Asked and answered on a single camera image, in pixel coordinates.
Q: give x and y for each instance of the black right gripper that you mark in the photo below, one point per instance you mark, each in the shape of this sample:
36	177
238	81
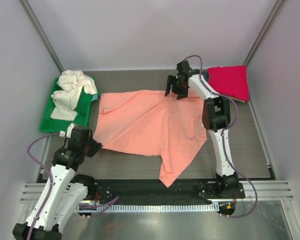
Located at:
171	80

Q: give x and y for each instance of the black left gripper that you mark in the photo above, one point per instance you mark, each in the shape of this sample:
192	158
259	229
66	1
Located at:
96	146

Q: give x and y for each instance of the salmon pink t-shirt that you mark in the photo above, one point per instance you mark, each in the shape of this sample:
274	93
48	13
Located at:
148	123

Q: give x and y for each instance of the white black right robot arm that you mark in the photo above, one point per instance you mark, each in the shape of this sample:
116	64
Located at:
216	119

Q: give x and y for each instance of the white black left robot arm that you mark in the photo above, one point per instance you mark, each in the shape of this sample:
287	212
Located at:
64	189

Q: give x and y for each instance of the green plastic bin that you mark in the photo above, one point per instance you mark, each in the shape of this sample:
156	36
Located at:
49	125

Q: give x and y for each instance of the green t-shirt in bin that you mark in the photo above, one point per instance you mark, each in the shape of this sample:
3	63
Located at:
83	104

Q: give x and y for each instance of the light blue t-shirt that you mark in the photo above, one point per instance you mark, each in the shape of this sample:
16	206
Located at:
94	97

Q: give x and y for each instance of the red folded t-shirt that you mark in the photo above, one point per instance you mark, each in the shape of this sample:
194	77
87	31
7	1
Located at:
230	80

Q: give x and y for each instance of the cream white crumpled t-shirt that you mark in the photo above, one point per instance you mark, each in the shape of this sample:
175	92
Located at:
71	83

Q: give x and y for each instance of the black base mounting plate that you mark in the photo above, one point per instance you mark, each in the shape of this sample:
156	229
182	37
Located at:
147	189

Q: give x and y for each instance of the white slotted cable duct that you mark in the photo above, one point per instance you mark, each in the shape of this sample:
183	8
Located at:
214	207

